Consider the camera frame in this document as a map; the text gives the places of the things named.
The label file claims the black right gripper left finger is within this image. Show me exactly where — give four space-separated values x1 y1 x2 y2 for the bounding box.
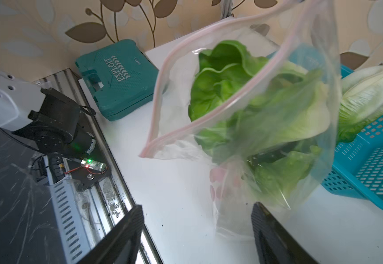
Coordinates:
79 205 145 264

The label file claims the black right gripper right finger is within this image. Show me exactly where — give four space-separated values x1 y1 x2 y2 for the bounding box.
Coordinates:
251 202 316 264

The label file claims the clear pink-dotted zipper bag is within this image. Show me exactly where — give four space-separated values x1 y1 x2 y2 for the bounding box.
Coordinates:
140 1 341 240

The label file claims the pale chinese cabbage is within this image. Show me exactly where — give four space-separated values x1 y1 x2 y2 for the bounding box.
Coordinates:
337 66 383 144

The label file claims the leafy green chinese cabbage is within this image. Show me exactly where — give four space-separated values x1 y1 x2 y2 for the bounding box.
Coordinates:
188 40 271 162

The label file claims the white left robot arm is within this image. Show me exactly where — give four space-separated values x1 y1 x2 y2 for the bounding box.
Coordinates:
0 71 96 160

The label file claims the teal plastic basket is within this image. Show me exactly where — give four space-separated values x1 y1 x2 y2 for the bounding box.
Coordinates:
320 64 383 215

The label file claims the green plastic tool case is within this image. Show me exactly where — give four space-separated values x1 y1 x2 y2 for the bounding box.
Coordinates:
75 39 158 121

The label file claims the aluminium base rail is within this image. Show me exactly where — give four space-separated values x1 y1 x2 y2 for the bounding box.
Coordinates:
36 68 163 264

